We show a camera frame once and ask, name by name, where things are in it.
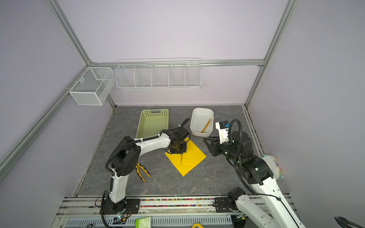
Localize yellow paper napkin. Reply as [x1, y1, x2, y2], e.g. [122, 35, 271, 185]
[165, 138, 206, 177]

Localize green perforated plastic basket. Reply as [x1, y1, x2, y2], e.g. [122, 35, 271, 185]
[136, 109, 169, 139]

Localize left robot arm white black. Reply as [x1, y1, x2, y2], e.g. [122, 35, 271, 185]
[100, 118, 190, 214]

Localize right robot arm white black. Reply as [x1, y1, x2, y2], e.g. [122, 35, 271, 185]
[204, 119, 304, 228]

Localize white oval plastic tub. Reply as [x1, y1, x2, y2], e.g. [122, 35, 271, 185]
[190, 107, 214, 137]

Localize yellow black pliers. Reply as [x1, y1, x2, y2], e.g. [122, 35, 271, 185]
[135, 162, 152, 183]

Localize green white small box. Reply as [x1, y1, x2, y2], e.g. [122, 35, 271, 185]
[135, 217, 152, 228]

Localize small white mesh basket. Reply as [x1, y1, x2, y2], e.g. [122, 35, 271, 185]
[69, 67, 116, 106]

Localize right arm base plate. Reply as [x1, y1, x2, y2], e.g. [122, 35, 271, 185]
[213, 197, 237, 213]

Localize long white wire shelf basket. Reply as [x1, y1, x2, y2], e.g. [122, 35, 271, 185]
[116, 58, 202, 89]

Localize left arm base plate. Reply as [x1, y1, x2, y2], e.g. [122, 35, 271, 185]
[101, 198, 140, 215]

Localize aluminium frame rail base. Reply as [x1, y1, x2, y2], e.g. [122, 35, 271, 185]
[50, 194, 304, 228]

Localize black cable bottom right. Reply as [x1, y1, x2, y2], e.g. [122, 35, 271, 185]
[334, 216, 363, 228]

